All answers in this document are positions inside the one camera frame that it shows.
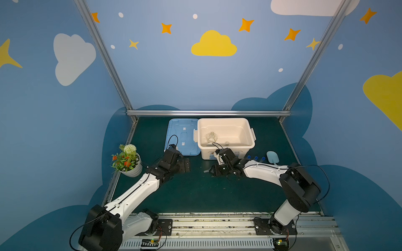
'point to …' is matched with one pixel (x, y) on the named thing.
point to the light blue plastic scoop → (272, 157)
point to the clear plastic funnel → (207, 170)
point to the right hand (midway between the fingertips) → (213, 169)
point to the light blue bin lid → (180, 133)
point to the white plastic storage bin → (233, 133)
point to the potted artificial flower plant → (127, 161)
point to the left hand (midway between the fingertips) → (182, 162)
